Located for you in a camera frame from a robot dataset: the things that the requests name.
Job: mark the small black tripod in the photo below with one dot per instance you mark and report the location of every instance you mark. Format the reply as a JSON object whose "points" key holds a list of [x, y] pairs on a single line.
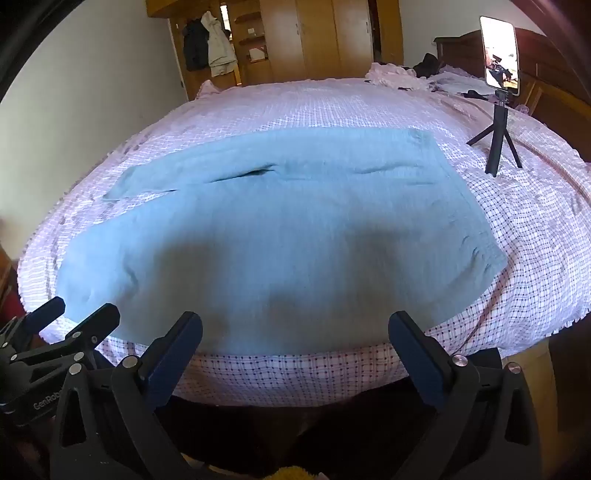
{"points": [[499, 124]]}

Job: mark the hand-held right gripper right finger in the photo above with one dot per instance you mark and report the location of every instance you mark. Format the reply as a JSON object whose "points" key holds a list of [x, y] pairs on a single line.
{"points": [[413, 360]]}

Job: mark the smartphone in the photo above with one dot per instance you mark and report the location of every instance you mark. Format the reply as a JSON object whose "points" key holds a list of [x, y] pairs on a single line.
{"points": [[499, 55]]}

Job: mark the black cloth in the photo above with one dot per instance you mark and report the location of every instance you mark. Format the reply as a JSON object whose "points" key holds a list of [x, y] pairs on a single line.
{"points": [[427, 65]]}

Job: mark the light blue towel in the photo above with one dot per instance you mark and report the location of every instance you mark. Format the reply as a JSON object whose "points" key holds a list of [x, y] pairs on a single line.
{"points": [[277, 230]]}

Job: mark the yellow fuzzy object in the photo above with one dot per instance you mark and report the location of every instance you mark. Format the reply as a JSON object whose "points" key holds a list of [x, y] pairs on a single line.
{"points": [[295, 474]]}

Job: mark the bed with pink checkered sheet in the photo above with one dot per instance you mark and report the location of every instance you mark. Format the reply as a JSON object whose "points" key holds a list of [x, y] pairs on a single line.
{"points": [[531, 221]]}

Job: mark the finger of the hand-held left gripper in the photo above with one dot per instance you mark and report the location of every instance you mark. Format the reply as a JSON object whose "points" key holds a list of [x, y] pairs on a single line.
{"points": [[44, 314], [99, 323]]}

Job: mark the dark hanging jacket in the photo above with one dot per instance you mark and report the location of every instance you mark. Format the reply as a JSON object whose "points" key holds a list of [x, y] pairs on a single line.
{"points": [[195, 46]]}

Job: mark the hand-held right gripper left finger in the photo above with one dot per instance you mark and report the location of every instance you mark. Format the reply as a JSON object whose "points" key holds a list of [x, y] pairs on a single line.
{"points": [[178, 355]]}

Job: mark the wooden wall shelf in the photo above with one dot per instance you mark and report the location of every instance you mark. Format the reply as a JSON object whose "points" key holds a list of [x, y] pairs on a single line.
{"points": [[251, 41]]}

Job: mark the wooden wardrobe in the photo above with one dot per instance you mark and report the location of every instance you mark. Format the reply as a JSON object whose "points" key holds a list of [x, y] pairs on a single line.
{"points": [[318, 37]]}

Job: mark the dark wooden headboard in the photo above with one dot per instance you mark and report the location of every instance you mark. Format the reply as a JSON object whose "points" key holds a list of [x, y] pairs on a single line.
{"points": [[549, 69]]}

